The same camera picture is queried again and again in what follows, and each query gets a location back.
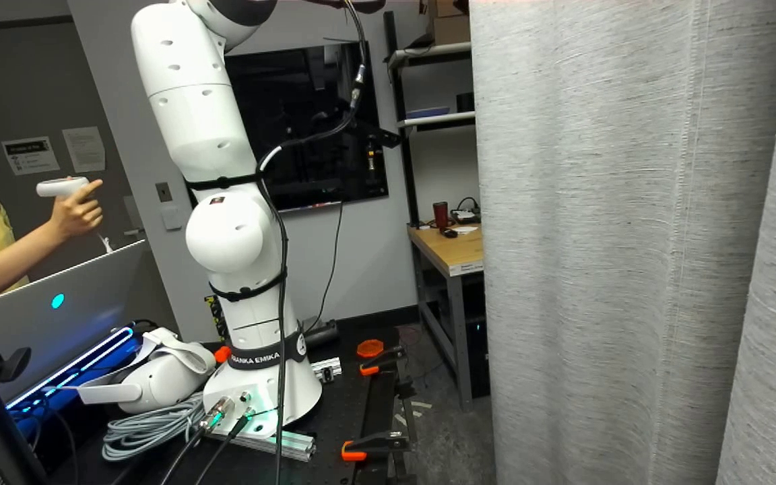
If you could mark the person's hand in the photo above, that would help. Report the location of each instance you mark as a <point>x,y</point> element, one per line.
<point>75,213</point>

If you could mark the white handheld controller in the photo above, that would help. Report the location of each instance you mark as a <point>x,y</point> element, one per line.
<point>60,187</point>

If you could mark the grey fabric curtain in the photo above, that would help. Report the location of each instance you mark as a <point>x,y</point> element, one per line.
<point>623,163</point>

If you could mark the person's forearm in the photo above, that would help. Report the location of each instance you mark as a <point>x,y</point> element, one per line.
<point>28,252</point>

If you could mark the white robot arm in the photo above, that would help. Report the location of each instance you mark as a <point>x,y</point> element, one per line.
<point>231,229</point>

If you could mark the orange black clamp rear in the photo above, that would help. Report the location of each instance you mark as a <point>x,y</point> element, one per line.
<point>374,355</point>

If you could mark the orange black clamp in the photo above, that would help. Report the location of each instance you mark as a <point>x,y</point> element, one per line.
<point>373,448</point>
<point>374,355</point>

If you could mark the dark red cup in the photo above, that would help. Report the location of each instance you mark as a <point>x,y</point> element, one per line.
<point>440,217</point>

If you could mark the wooden top workbench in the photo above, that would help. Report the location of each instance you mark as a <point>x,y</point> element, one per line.
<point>451,283</point>

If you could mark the metal shelf rack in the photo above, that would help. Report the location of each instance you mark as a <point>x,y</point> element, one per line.
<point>433,110</point>

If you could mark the orange black clamp front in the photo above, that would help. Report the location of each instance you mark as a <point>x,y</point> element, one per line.
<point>373,448</point>

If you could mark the black computer tower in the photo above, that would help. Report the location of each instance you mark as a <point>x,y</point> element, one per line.
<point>476,354</point>

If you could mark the black wall screen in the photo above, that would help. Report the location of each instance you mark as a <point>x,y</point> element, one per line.
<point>285,94</point>

